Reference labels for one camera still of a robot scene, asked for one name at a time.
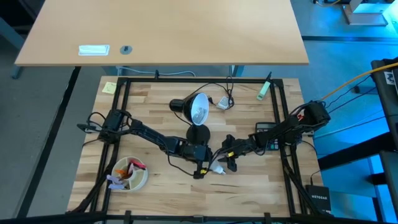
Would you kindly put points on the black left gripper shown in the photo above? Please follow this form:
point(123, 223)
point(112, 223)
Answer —
point(196, 152)

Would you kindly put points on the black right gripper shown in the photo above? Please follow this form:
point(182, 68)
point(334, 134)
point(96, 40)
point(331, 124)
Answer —
point(242, 144)

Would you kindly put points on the white light bulb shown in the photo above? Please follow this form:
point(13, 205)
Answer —
point(217, 168)

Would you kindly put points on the black desk lamp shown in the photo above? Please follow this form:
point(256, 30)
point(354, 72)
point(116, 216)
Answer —
point(188, 107)

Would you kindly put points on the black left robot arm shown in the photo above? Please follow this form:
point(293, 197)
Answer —
point(146, 132)

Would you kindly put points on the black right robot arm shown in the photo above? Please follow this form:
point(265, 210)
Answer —
point(280, 129)

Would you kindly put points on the black calculator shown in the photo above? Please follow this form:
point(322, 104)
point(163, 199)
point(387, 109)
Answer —
point(264, 126)

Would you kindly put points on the small clear plastic packet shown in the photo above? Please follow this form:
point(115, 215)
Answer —
point(223, 102)

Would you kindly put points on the pink clip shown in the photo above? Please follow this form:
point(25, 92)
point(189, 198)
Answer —
point(138, 164)

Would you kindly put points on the green highlighter pen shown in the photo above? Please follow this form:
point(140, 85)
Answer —
point(262, 91)

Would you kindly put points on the round beige divided bowl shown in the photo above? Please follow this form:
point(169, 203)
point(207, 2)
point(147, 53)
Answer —
point(136, 183)

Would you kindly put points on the orange clip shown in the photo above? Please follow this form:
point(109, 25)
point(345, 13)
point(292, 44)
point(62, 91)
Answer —
point(121, 172)

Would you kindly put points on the lilac clip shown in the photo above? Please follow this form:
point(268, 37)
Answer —
point(116, 186)
point(113, 179)

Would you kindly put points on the yellow sticky note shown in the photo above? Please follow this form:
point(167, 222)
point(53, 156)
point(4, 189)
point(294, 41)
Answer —
point(109, 87)

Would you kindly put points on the large beige wooden desk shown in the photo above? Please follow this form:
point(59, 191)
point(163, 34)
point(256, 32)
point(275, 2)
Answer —
point(174, 31)

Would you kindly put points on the grey desk grommet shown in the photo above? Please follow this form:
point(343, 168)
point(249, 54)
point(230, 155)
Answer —
point(126, 49)

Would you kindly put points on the black slanted rig bar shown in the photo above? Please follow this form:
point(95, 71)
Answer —
point(49, 140)

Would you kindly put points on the black foreground rig beam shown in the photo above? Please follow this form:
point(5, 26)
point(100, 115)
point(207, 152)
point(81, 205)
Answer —
point(46, 218)

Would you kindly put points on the beige box on floor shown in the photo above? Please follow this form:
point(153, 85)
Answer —
point(363, 14)

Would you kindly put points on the black aluminium table frame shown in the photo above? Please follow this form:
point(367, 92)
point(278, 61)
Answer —
point(199, 80)

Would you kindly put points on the black Netgear network switch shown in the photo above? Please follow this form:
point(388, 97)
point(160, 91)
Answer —
point(318, 197)

